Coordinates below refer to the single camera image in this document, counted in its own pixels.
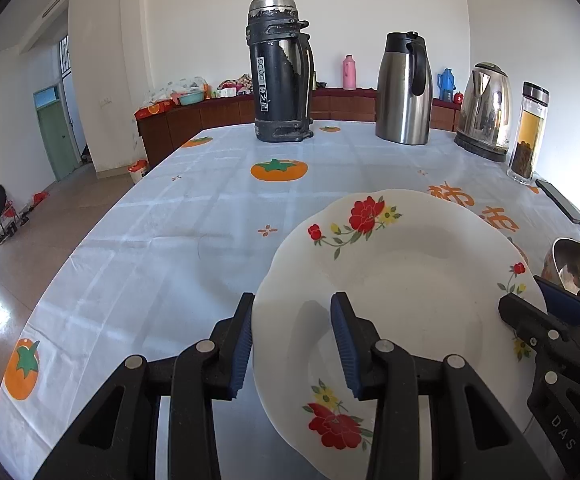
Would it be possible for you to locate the covered food bowl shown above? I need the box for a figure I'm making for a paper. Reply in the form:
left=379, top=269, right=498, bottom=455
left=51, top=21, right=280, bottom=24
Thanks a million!
left=147, top=76, right=208, bottom=106

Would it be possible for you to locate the black smartphone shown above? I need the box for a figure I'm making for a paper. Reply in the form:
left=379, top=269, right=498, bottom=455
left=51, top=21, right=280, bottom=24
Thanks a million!
left=534, top=179, right=580, bottom=226

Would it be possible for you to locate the glass tea bottle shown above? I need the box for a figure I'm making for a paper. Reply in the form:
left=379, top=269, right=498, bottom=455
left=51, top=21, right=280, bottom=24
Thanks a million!
left=507, top=81, right=550, bottom=185

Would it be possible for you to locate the dark wooden cabinet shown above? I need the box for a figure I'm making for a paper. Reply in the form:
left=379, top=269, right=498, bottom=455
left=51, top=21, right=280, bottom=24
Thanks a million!
left=135, top=87, right=463, bottom=168

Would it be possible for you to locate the orange cardboard box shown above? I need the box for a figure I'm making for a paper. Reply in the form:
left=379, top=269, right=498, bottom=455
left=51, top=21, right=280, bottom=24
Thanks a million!
left=137, top=100, right=175, bottom=120

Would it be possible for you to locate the blue thermos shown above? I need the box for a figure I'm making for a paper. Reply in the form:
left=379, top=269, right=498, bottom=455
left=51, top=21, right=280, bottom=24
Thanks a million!
left=437, top=68, right=456, bottom=102

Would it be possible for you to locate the stainless steel electric kettle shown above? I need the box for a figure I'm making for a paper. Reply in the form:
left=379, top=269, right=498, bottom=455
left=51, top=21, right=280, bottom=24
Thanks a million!
left=454, top=62, right=514, bottom=163

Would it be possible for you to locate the white plate with red flowers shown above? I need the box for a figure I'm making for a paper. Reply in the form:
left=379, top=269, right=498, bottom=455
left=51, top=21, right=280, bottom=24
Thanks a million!
left=251, top=189, right=550, bottom=480

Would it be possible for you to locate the stainless steel bowl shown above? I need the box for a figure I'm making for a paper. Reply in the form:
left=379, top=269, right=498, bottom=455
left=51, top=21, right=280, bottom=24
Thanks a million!
left=541, top=238, right=580, bottom=301

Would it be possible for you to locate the floral cloth bundle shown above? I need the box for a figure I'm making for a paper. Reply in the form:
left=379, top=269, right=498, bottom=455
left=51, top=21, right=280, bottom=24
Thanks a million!
left=217, top=74, right=253, bottom=96

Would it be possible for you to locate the barred window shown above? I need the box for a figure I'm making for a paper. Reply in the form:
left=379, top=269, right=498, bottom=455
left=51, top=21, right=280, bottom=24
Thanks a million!
left=59, top=35, right=73, bottom=78

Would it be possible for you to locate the black vacuum flask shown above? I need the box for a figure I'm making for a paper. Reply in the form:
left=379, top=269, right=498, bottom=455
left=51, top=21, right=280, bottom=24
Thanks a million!
left=246, top=0, right=315, bottom=143

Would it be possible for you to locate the stainless steel thermal carafe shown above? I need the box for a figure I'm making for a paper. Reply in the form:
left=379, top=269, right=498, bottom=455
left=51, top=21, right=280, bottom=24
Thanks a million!
left=375, top=31, right=433, bottom=146

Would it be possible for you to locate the green door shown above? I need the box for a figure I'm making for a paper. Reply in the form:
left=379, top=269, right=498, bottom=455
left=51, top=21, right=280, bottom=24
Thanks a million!
left=36, top=101, right=78, bottom=181

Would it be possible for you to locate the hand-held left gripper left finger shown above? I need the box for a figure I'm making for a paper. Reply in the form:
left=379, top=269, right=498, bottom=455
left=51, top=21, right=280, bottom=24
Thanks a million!
left=34, top=292, right=255, bottom=480

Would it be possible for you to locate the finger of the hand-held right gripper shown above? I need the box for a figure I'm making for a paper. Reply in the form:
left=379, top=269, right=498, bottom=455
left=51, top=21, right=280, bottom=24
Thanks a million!
left=498, top=294, right=580, bottom=357
left=534, top=275, right=580, bottom=348

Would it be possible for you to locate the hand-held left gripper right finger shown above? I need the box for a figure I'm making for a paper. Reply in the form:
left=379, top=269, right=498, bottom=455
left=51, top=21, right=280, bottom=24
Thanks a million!
left=330, top=291, right=535, bottom=480

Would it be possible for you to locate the pink thermos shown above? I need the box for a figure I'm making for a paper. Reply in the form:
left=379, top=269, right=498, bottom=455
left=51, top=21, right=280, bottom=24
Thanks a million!
left=341, top=54, right=358, bottom=91

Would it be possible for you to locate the white tablecloth with orange fruit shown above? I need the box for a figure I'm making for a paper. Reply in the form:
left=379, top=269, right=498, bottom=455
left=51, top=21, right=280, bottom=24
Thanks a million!
left=0, top=122, right=580, bottom=480

